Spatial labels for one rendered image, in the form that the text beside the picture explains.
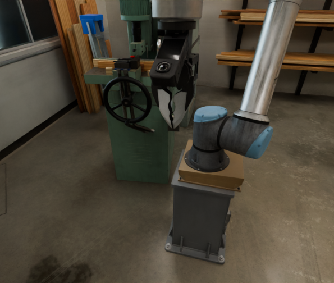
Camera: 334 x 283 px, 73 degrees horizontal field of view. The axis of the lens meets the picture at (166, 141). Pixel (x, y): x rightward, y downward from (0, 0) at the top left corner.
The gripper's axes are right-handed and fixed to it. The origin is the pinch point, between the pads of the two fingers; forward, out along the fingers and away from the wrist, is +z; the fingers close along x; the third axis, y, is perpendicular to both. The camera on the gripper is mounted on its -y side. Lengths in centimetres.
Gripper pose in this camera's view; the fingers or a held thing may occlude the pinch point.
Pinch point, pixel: (172, 123)
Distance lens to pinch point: 49.9
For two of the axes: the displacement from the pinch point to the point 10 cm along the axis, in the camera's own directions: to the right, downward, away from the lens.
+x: -9.4, -1.6, 2.9
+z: 0.0, 8.7, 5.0
